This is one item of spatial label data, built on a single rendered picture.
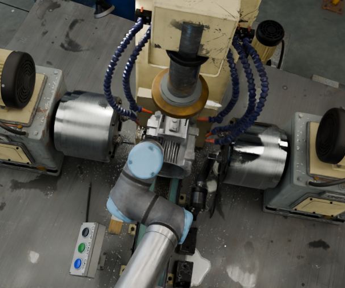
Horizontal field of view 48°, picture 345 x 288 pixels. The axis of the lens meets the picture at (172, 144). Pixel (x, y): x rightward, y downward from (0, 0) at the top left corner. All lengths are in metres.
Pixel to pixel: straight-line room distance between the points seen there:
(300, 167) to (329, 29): 2.23
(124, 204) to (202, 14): 0.52
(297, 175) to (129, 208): 0.61
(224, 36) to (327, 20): 2.64
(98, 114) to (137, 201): 0.43
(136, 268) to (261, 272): 0.80
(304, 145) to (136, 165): 0.66
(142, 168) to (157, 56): 0.53
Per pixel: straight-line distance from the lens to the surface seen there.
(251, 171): 1.38
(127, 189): 1.04
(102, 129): 1.35
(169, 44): 0.99
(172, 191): 1.51
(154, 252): 0.96
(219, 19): 0.91
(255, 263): 1.64
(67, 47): 2.00
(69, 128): 1.37
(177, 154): 1.38
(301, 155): 1.42
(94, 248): 1.31
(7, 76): 1.26
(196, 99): 1.19
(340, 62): 3.33
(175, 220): 1.03
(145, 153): 1.01
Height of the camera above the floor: 2.36
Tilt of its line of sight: 66 degrees down
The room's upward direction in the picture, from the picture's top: 12 degrees clockwise
